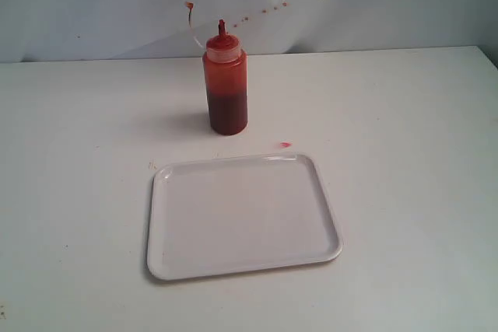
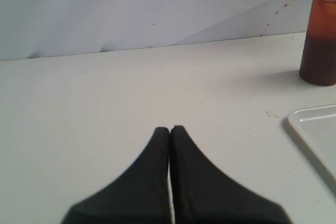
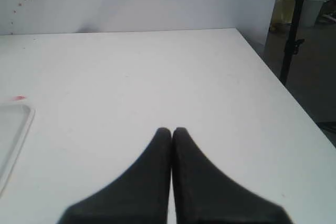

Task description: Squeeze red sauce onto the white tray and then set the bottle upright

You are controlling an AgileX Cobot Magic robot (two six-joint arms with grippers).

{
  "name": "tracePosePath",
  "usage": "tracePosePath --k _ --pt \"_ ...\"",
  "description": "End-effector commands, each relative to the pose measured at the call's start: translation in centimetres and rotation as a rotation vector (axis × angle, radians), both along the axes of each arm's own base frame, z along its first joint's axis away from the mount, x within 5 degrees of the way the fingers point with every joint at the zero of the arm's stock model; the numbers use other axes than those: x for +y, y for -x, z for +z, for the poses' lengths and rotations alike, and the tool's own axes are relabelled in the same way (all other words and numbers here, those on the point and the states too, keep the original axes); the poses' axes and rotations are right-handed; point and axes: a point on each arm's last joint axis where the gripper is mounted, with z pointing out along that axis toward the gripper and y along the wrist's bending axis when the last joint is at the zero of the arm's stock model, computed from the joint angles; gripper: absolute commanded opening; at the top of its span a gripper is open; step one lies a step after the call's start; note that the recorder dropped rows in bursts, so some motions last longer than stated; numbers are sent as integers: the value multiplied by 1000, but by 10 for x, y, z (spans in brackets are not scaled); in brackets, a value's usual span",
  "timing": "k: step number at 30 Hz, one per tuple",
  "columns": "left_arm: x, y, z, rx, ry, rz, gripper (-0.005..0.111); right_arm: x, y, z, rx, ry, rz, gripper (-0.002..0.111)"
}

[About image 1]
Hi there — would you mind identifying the red ketchup squeeze bottle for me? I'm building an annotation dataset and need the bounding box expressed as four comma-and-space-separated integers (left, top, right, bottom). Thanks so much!
202, 19, 248, 136

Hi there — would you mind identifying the white rectangular plastic tray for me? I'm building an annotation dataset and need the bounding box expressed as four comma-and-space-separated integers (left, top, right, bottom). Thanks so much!
146, 153, 342, 281

